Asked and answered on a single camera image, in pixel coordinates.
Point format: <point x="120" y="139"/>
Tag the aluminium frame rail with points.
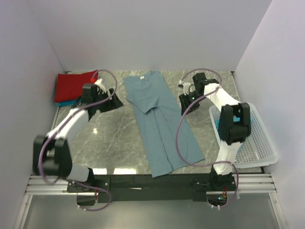
<point x="248" y="183"/>

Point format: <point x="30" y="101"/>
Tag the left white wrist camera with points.
<point x="101" y="83"/>

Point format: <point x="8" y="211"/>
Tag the grey-blue t-shirt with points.
<point x="168" y="141"/>

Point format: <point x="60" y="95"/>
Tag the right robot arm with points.
<point x="221" y="171"/>

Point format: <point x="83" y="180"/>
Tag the red folded t-shirt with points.
<point x="74" y="76"/>

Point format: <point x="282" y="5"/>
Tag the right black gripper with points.
<point x="184" y="102"/>

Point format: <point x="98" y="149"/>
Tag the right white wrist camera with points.
<point x="185" y="86"/>

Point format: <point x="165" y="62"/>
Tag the white perforated plastic basket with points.
<point x="257" y="150"/>

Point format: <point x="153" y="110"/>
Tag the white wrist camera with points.
<point x="185" y="86"/>
<point x="101" y="83"/>

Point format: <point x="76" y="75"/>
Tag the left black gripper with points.
<point x="112" y="104"/>

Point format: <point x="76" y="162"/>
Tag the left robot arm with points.
<point x="51" y="152"/>

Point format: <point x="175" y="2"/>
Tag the teal folded t-shirt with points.
<point x="69" y="103"/>

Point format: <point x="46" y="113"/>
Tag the crumpled teal t-shirt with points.
<point x="232" y="129"/>

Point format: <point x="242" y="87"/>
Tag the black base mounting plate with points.
<point x="145" y="188"/>

